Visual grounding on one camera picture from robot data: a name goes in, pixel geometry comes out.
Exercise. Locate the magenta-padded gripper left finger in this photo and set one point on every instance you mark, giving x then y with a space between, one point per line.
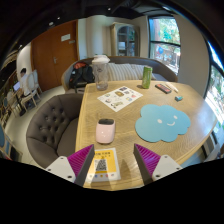
60 166

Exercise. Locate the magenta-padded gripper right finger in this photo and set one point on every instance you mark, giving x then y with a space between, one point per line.
166 166

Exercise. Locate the pink computer mouse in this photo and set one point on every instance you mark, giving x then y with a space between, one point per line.
105 133

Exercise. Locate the blue cloud-shaped mouse pad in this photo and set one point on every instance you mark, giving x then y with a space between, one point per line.
161 125

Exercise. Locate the grey tufted armchair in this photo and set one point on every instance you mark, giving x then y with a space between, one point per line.
50 126

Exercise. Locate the yellow code card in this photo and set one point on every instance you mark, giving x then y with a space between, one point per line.
106 166

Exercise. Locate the small teal eraser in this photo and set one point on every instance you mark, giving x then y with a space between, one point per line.
179 98

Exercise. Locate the black and red flat case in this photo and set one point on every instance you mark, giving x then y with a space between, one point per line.
163 88

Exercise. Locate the white tube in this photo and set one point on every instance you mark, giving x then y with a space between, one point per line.
172 87

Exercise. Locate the white sticker sheet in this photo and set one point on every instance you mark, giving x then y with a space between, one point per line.
120 98

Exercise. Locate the group of dining chairs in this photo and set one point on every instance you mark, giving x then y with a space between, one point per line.
31 86

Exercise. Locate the large side window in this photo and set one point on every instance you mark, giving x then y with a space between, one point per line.
215 93

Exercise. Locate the green drink can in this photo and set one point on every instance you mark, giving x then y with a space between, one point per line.
147 77

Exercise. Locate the person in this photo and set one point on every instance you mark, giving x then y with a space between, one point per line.
23 80

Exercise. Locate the brown curved sofa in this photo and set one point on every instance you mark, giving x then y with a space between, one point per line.
163 70

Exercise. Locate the striped beige cushion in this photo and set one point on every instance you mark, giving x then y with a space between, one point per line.
121 71
138 71

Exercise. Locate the clear shaker bottle white lid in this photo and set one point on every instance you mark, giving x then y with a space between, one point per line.
100 75

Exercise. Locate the wooden door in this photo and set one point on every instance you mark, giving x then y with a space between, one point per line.
50 63

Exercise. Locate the black-framed window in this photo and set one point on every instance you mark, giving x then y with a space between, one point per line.
165 43

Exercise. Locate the white door sign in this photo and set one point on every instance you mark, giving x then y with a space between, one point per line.
65 37

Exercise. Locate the glass-door cabinet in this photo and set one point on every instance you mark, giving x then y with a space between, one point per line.
126 40

